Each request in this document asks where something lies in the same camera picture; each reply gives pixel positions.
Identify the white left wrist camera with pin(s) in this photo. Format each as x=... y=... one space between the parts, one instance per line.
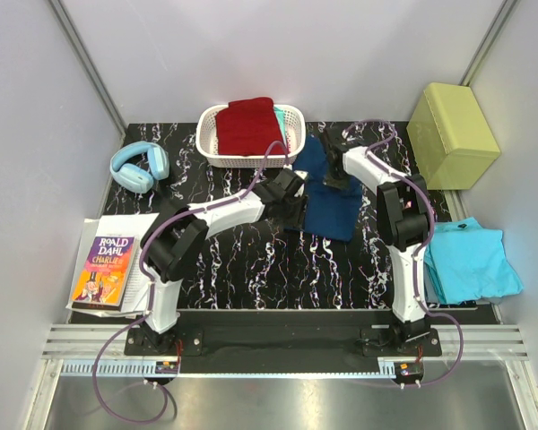
x=303 y=175

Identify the Roald Dahl book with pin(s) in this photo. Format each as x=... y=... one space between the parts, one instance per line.
x=102 y=283

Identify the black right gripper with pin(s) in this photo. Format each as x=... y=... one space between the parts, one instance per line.
x=338 y=184

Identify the navy blue t shirt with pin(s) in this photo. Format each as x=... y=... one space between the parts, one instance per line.
x=331 y=213

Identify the yellow-green box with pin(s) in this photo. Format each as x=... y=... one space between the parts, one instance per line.
x=452 y=143

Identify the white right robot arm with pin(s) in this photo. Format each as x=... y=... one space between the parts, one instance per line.
x=404 y=224

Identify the light blue headphones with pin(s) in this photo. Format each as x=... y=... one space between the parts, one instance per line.
x=134 y=178

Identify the folded teal t shirt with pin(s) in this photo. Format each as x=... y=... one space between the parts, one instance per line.
x=281 y=120

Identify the white plastic basket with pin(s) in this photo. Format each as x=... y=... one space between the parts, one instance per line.
x=277 y=154

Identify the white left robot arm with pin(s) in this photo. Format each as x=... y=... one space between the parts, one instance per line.
x=173 y=242

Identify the folded red t shirt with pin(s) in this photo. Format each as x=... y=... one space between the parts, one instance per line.
x=247 y=127

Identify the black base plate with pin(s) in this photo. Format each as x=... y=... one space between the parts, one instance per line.
x=369 y=333

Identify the cyan t shirt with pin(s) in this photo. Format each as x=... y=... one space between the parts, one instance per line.
x=466 y=262

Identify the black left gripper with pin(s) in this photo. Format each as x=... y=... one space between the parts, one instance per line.
x=293 y=213

